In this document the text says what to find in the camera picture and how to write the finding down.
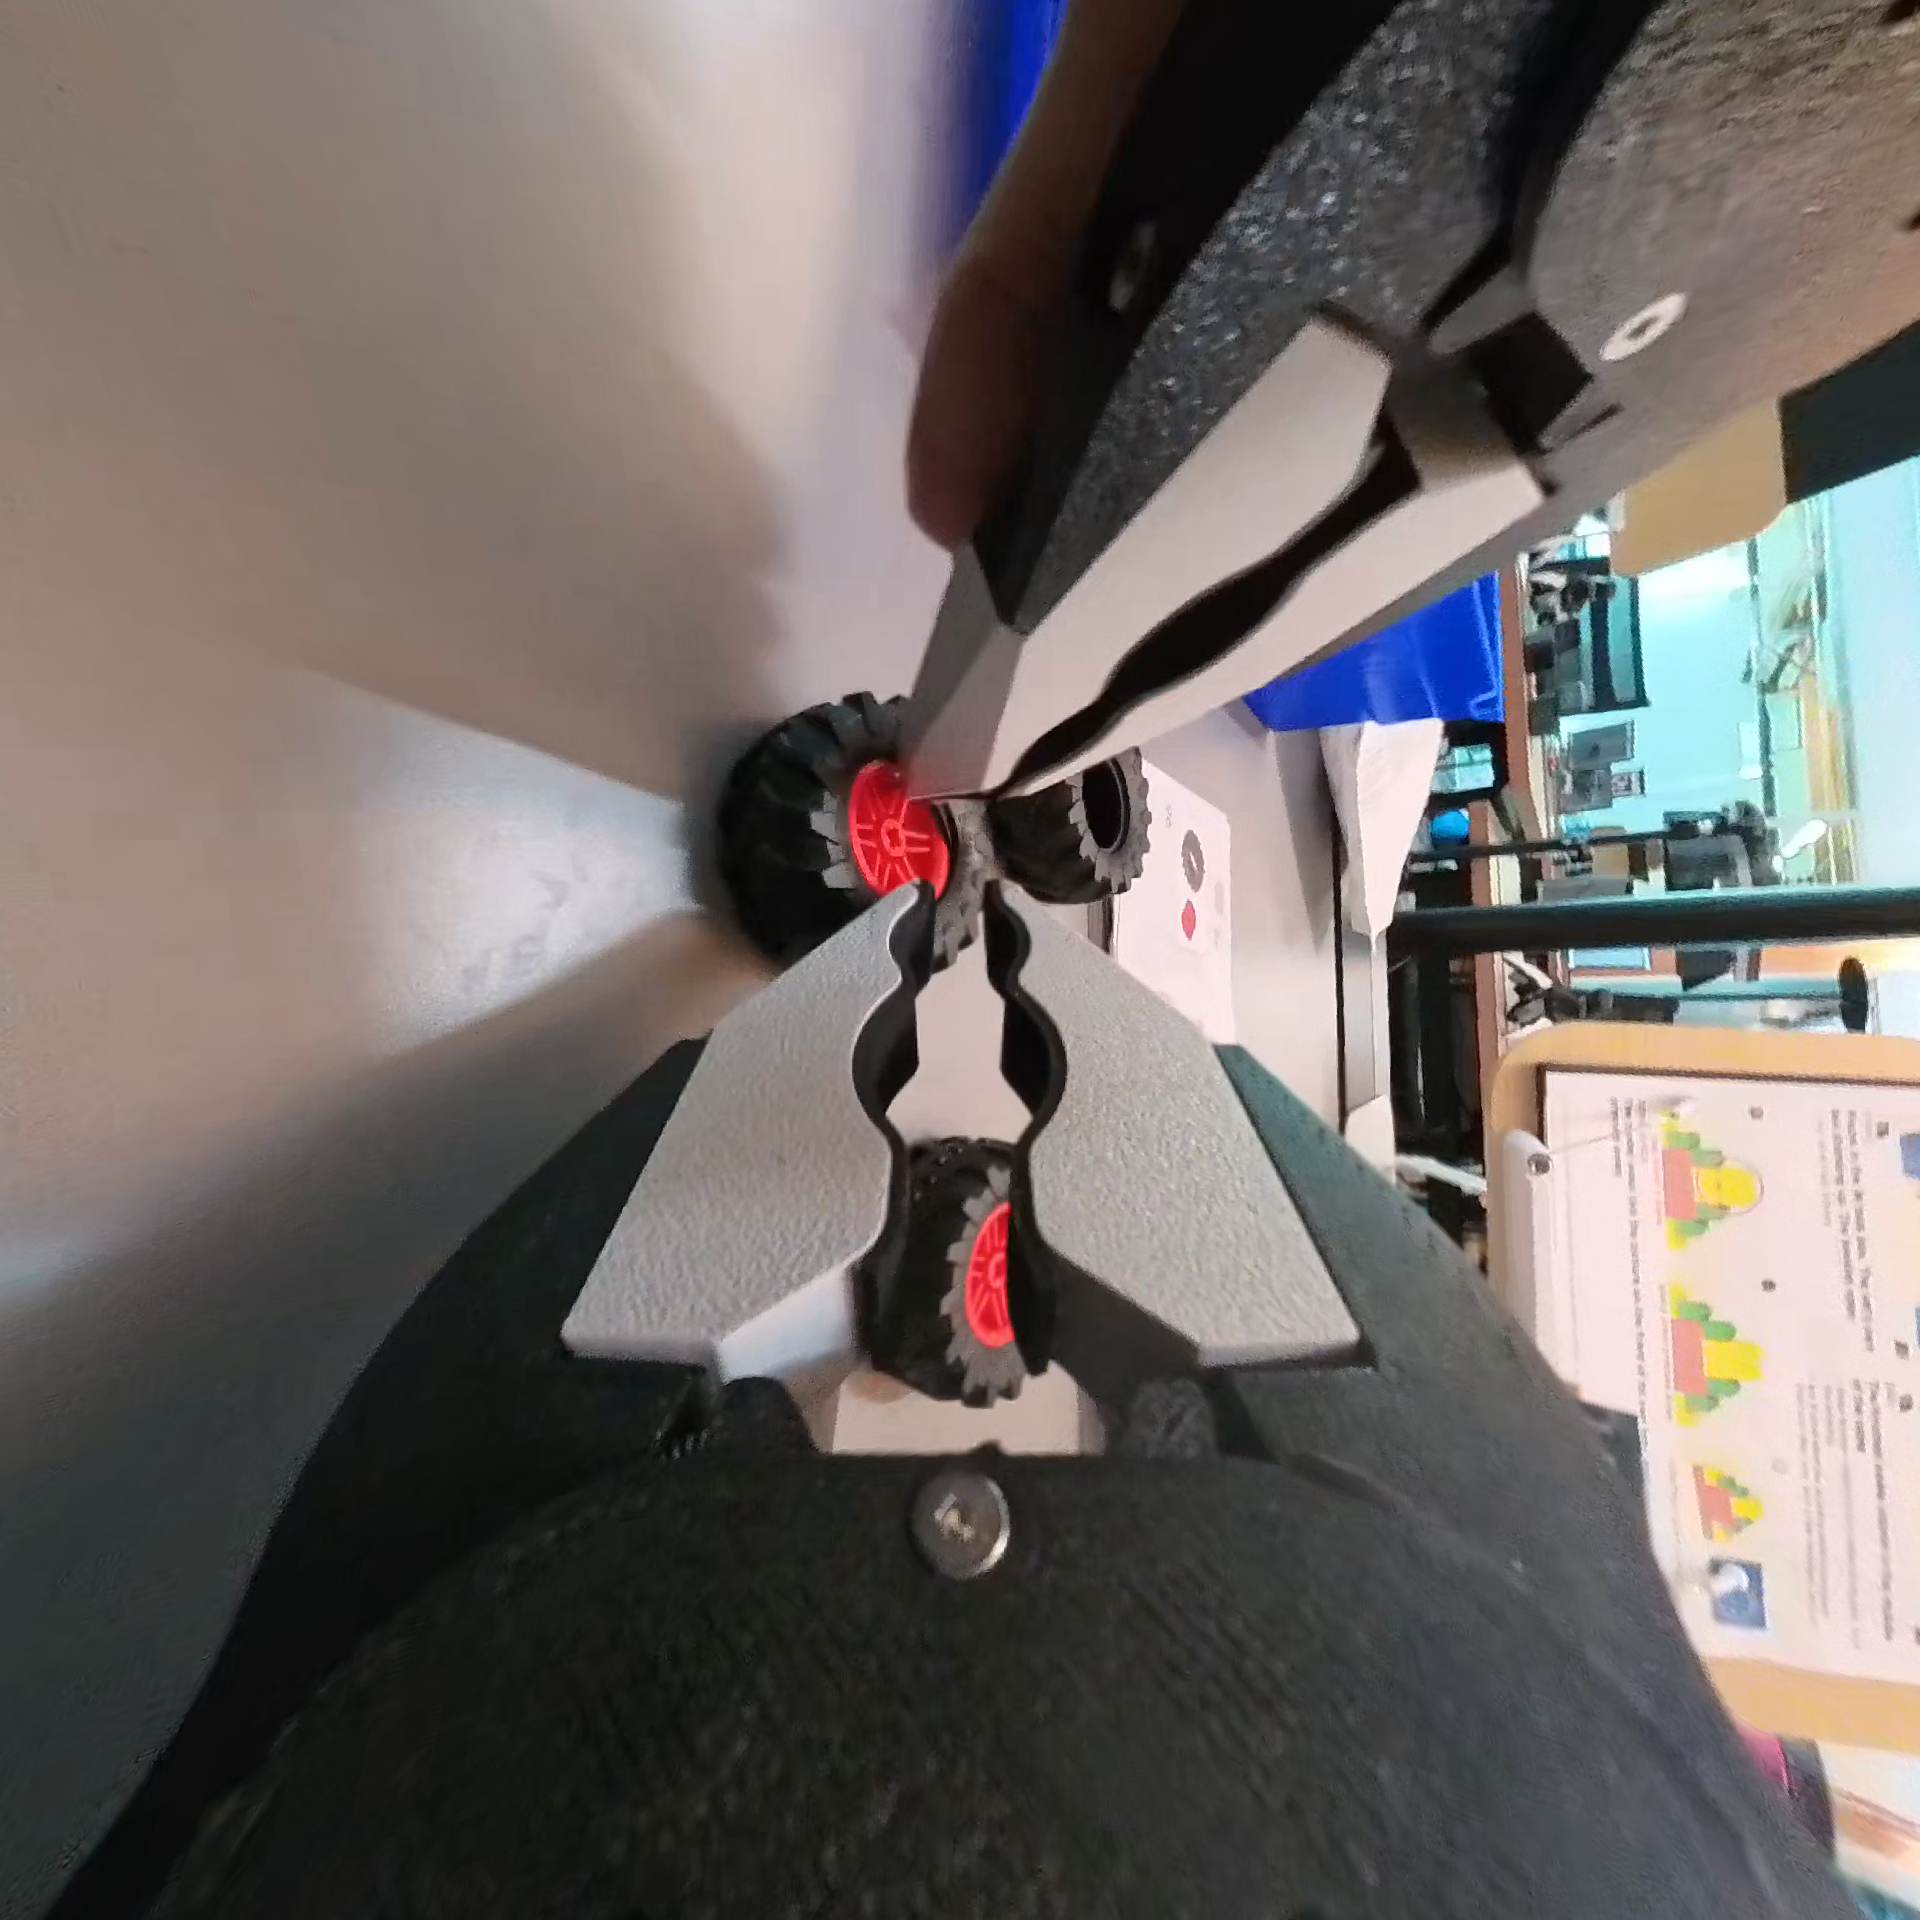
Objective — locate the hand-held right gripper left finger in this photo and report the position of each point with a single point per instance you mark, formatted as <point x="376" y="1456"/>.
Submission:
<point x="734" y="1202"/>

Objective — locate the black tire with red wheel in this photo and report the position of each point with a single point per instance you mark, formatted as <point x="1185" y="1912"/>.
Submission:
<point x="796" y="840"/>
<point x="960" y="1277"/>

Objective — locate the white printed paper sheet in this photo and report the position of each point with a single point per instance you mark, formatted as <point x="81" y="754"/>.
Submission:
<point x="1382" y="827"/>

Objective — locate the black rubber toy tire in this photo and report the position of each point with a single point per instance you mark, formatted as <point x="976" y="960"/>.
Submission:
<point x="1065" y="840"/>

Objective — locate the wooden framed instruction board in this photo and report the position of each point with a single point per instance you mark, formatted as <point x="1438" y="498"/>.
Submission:
<point x="1755" y="1349"/>

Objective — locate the white instruction booklet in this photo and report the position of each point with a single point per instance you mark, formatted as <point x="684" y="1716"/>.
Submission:
<point x="1177" y="901"/>

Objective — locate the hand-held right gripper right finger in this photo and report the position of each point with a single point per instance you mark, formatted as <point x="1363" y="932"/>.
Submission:
<point x="1185" y="1202"/>

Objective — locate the black metal pole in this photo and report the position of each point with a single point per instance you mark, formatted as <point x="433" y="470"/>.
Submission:
<point x="1650" y="915"/>

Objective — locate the white board stand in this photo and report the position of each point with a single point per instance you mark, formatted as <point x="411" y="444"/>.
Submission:
<point x="1528" y="1186"/>

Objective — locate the blue plastic bin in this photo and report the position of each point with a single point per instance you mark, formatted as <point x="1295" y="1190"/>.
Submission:
<point x="1395" y="661"/>

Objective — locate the person's left hand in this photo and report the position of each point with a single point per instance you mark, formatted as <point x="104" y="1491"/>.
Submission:
<point x="1003" y="346"/>

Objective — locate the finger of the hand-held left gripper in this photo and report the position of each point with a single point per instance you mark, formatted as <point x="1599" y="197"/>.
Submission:
<point x="1170" y="570"/>
<point x="1350" y="587"/>

